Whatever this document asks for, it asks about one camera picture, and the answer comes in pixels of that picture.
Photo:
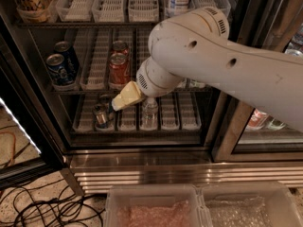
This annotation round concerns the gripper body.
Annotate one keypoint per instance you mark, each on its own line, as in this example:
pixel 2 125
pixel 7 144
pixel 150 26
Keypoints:
pixel 147 78

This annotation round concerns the red coke can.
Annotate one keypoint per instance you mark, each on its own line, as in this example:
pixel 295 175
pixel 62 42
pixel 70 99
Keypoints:
pixel 119 69
pixel 120 47

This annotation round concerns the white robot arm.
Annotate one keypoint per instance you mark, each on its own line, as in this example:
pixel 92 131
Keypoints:
pixel 195 46

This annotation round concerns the rear silver blue can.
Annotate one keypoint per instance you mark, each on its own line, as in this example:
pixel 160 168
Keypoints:
pixel 107 101

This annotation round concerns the rear blue pepsi can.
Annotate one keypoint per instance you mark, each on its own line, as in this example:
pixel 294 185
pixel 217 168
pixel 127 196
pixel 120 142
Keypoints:
pixel 71 60

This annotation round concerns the blue pepsi can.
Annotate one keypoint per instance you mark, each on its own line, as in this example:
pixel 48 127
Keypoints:
pixel 71 60
pixel 56 68

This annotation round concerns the stainless steel fridge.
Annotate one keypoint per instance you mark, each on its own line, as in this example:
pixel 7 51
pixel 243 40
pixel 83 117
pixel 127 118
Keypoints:
pixel 94 160

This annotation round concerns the front blue pepsi can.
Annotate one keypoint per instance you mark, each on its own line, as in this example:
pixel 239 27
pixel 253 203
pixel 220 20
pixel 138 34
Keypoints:
pixel 56 68

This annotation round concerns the open fridge door left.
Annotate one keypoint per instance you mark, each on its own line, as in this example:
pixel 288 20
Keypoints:
pixel 14 100

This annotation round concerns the red can behind glass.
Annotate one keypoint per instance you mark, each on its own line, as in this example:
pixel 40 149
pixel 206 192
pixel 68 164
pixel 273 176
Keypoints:
pixel 257 120

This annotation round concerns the closed glass fridge door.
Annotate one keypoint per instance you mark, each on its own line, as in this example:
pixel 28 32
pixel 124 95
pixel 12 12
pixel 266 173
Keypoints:
pixel 267 24

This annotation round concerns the clear water bottle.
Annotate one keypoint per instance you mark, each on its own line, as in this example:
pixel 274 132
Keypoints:
pixel 149 114

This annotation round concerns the left clear plastic bin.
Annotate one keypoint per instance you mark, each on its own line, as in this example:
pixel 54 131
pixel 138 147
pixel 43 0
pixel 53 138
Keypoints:
pixel 158 205

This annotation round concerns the clear plastic bin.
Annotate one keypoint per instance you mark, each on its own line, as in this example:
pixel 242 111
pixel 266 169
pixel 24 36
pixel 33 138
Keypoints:
pixel 269 204
pixel 158 205

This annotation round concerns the right clear plastic bin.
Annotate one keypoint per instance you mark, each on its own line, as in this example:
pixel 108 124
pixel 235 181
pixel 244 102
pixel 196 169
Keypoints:
pixel 269 204

